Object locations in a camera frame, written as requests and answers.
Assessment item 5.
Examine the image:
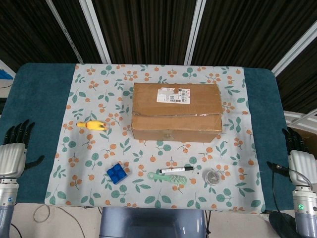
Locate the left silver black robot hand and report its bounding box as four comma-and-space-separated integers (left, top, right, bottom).
0, 119, 46, 179

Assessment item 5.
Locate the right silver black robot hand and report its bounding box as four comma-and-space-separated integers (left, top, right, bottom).
266, 127, 314, 187

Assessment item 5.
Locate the brown cardboard box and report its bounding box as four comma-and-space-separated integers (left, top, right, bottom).
130, 82, 223, 144

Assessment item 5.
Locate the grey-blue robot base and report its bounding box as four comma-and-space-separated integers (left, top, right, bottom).
99, 206, 208, 238

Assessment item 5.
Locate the brown cardboard piece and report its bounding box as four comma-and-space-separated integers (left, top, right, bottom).
296, 127, 317, 161

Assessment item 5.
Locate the black rounded object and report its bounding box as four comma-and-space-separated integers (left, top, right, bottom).
268, 210, 299, 238

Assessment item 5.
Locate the teal fabric table cover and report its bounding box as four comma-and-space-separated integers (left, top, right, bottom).
0, 62, 296, 212

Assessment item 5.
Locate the blue and white object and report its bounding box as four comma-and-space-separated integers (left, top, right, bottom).
0, 59, 16, 81

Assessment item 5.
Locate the yellow rubber chicken toy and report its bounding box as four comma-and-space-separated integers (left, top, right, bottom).
76, 120, 109, 131

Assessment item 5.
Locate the round clear pin container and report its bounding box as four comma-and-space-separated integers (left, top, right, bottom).
205, 169, 222, 185

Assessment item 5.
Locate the floral leaf print tablecloth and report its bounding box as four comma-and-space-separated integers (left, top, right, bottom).
44, 63, 266, 215

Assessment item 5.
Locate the blue plastic building block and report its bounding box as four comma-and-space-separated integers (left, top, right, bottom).
106, 162, 132, 185

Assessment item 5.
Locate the white marker with black cap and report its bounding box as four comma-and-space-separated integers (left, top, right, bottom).
159, 166, 195, 174

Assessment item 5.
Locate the mint green plastic brush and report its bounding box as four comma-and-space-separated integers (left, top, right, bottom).
147, 172, 188, 185

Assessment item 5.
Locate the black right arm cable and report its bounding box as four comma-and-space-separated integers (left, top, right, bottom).
270, 161, 284, 214

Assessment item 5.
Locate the low white frame rail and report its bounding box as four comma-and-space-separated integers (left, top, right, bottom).
283, 110, 317, 125

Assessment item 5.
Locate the thin brown floor cable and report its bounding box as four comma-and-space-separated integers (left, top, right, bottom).
33, 204, 100, 238

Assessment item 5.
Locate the slanted white frame beam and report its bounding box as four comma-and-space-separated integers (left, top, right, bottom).
270, 31, 317, 76

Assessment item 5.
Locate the thin white frame post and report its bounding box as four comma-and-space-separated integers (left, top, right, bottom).
46, 0, 84, 64

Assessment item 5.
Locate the wide white frame post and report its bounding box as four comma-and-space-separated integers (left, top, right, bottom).
79, 0, 111, 64

